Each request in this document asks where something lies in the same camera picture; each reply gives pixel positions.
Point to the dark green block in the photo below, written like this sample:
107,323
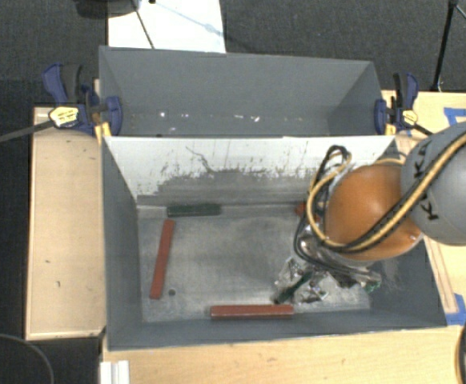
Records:
288,292
194,210

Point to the red-brown flat block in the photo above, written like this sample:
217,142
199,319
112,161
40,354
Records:
301,209
252,311
162,259

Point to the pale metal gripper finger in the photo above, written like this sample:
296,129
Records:
316,292
290,271

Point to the pale wood board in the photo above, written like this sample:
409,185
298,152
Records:
67,234

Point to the grey metal bin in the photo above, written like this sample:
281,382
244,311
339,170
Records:
225,254

